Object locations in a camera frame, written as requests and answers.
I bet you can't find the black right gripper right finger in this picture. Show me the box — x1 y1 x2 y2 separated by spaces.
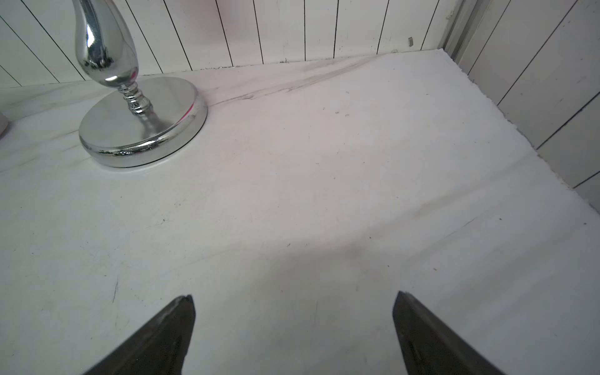
392 292 502 375

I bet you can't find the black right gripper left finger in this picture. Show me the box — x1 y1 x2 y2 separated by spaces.
86 295 196 374

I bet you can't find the chrome cup holder stand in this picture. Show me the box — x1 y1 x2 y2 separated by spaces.
73 1 208 168

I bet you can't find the patterned ceramic bowl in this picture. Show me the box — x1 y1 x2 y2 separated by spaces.
0 113 9 137

